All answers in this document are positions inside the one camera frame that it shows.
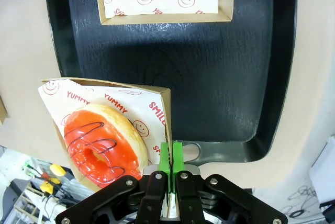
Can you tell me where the white box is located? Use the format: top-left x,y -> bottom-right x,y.
308,135 -> 335,206

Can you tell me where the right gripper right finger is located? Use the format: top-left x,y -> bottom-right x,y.
171,142 -> 288,224

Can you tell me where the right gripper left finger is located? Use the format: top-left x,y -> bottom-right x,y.
54,142 -> 172,224

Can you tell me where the yellow and orange plug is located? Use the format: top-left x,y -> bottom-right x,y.
39,173 -> 61,194

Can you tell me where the black plastic serving tray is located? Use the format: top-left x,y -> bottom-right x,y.
43,0 -> 298,167

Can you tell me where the red glazed striped donut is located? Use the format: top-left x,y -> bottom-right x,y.
63,103 -> 149,188

